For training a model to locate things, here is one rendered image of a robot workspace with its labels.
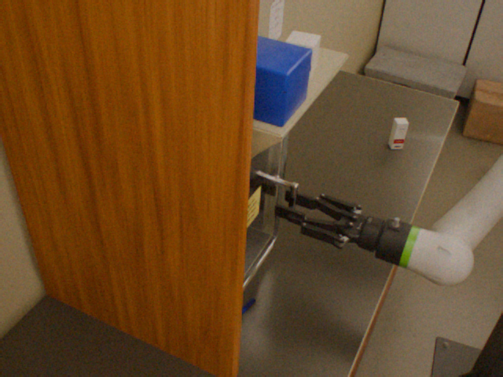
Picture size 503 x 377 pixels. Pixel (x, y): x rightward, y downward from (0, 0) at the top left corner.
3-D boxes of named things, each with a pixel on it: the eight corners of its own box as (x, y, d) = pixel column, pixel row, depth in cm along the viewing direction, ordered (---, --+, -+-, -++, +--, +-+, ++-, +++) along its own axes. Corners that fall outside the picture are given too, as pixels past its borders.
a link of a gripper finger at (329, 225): (350, 234, 123) (350, 239, 122) (300, 226, 124) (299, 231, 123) (354, 221, 120) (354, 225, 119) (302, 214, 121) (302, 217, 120)
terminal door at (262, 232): (215, 321, 119) (217, 174, 94) (275, 235, 141) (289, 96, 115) (218, 323, 119) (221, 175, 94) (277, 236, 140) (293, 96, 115)
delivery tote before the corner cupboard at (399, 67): (355, 110, 382) (363, 66, 361) (374, 85, 411) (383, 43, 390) (441, 137, 362) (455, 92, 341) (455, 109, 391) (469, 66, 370)
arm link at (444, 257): (481, 253, 107) (461, 302, 110) (482, 235, 118) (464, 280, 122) (410, 228, 111) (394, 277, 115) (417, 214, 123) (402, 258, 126)
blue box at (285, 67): (223, 111, 87) (224, 57, 81) (251, 84, 94) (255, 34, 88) (282, 129, 84) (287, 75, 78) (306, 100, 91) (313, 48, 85)
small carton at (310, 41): (282, 73, 97) (285, 41, 93) (290, 61, 101) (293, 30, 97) (310, 78, 96) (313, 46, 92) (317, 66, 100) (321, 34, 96)
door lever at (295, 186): (276, 205, 130) (271, 211, 128) (279, 173, 124) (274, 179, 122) (297, 212, 128) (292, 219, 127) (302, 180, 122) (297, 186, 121)
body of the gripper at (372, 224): (388, 212, 120) (347, 198, 123) (377, 236, 114) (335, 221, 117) (381, 236, 125) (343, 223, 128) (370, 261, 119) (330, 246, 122)
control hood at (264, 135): (212, 167, 92) (213, 115, 86) (290, 85, 115) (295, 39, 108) (276, 188, 88) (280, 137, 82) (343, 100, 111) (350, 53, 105)
